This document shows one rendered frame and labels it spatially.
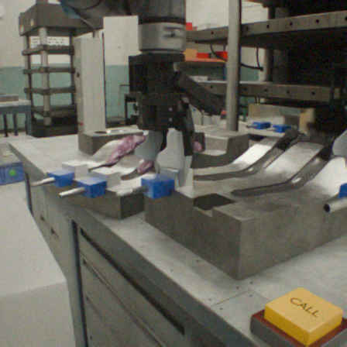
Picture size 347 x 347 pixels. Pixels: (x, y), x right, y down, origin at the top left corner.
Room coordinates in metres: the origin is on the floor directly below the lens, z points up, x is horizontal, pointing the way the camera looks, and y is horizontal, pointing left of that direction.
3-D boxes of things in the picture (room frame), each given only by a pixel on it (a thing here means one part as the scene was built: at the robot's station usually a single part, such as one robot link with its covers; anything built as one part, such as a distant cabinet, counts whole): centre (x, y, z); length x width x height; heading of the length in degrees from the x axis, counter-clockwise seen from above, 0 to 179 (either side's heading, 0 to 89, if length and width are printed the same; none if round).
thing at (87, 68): (5.43, 1.59, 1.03); 1.54 x 0.94 x 2.06; 34
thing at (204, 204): (0.53, -0.06, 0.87); 0.05 x 0.05 x 0.04; 33
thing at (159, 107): (0.60, 0.02, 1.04); 0.09 x 0.08 x 0.12; 123
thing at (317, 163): (0.69, -0.21, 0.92); 0.35 x 0.16 x 0.09; 123
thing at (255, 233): (0.69, -0.23, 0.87); 0.50 x 0.26 x 0.14; 123
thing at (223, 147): (0.94, 0.04, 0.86); 0.50 x 0.26 x 0.11; 140
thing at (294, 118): (1.58, -0.60, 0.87); 0.50 x 0.27 x 0.17; 123
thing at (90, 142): (1.35, 0.23, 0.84); 0.20 x 0.15 x 0.07; 123
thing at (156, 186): (0.59, 0.04, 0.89); 0.13 x 0.05 x 0.05; 123
